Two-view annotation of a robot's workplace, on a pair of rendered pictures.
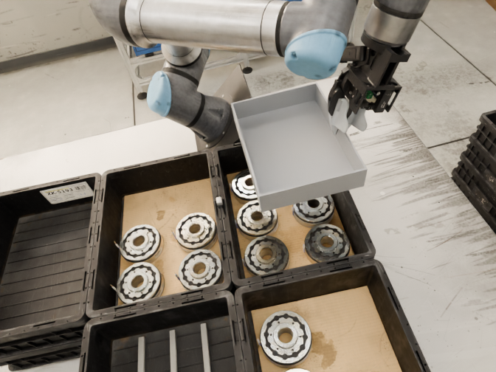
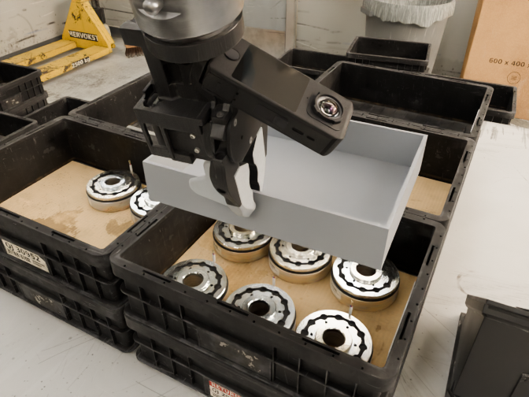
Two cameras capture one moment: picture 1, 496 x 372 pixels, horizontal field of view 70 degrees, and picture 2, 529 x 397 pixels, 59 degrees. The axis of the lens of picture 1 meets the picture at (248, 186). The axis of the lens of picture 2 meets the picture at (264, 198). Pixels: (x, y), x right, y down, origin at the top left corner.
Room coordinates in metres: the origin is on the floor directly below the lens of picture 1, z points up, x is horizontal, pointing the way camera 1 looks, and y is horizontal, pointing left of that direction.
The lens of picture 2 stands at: (0.71, -0.53, 1.37)
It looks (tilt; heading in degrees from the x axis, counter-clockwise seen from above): 36 degrees down; 120
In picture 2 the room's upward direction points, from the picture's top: straight up
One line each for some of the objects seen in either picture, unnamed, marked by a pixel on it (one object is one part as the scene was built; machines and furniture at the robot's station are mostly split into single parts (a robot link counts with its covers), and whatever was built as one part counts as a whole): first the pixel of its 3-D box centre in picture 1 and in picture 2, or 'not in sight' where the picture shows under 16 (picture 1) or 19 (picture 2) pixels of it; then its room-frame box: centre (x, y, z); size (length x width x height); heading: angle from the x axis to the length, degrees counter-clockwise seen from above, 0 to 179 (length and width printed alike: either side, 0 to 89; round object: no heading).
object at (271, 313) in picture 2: (313, 203); (259, 308); (0.49, -0.15, 0.86); 0.05 x 0.05 x 0.01
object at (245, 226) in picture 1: (257, 217); (300, 248); (0.49, -0.01, 0.86); 0.10 x 0.10 x 0.01
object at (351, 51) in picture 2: not in sight; (382, 90); (0.10, 1.86, 0.37); 0.42 x 0.34 x 0.46; 5
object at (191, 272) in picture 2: (327, 242); (193, 280); (0.38, -0.15, 0.86); 0.05 x 0.05 x 0.01
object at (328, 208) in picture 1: (313, 204); (259, 310); (0.49, -0.15, 0.86); 0.10 x 0.10 x 0.01
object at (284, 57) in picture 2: not in sight; (312, 89); (-0.30, 1.82, 0.31); 0.40 x 0.30 x 0.34; 5
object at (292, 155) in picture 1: (291, 141); (291, 166); (0.51, -0.11, 1.08); 0.27 x 0.20 x 0.05; 4
